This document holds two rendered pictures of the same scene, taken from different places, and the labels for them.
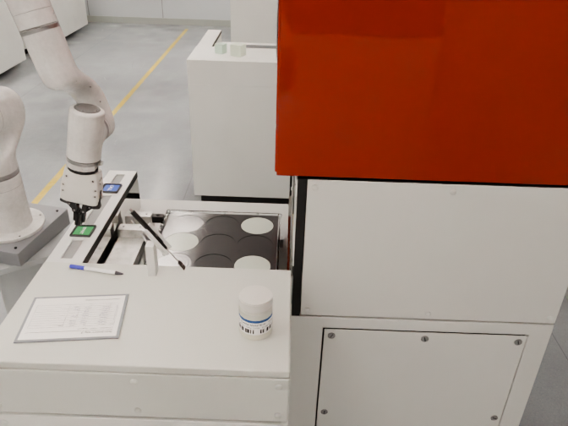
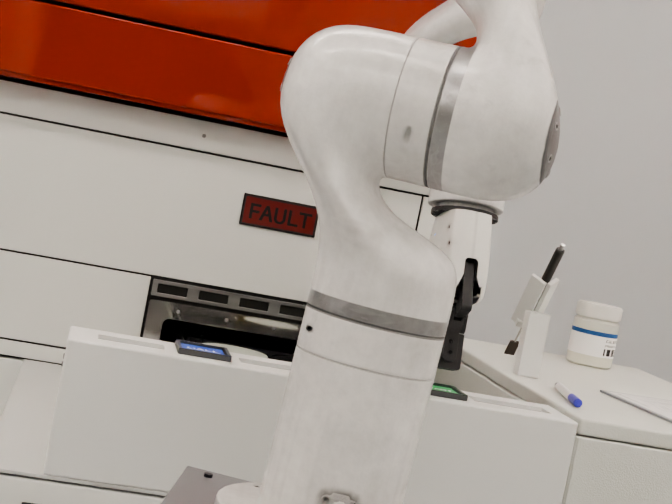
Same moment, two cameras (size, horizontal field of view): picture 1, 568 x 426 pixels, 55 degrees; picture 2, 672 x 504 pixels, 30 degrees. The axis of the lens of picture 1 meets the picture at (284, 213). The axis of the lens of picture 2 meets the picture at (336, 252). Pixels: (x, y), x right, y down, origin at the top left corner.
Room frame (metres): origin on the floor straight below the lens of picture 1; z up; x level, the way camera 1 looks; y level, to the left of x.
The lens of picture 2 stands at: (1.68, 1.87, 1.16)
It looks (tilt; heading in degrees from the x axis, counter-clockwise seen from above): 3 degrees down; 259
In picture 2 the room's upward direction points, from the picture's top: 11 degrees clockwise
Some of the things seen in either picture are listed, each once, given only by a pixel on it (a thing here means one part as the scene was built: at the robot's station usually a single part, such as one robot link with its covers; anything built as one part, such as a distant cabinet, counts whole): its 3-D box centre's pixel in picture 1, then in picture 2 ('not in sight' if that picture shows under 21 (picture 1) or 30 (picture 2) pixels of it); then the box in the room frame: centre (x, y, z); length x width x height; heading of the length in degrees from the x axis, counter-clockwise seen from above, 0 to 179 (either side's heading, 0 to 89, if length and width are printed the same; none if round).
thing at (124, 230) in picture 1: (132, 230); not in sight; (1.40, 0.45, 0.89); 0.08 x 0.03 x 0.03; 90
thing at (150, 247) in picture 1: (157, 249); (531, 324); (1.10, 0.30, 1.03); 0.06 x 0.04 x 0.13; 90
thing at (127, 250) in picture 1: (126, 253); not in sight; (1.32, 0.45, 0.87); 0.36 x 0.08 x 0.03; 0
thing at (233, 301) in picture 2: (292, 225); (293, 311); (1.35, -0.03, 0.96); 0.44 x 0.01 x 0.02; 0
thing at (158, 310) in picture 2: (290, 244); (286, 352); (1.35, -0.02, 0.89); 0.44 x 0.02 x 0.10; 0
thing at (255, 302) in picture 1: (255, 313); (594, 334); (0.90, 0.05, 1.01); 0.07 x 0.07 x 0.10
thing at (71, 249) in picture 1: (101, 229); (312, 437); (1.41, 0.55, 0.89); 0.55 x 0.09 x 0.14; 0
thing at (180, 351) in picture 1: (154, 334); (605, 440); (0.95, 0.29, 0.89); 0.62 x 0.35 x 0.14; 90
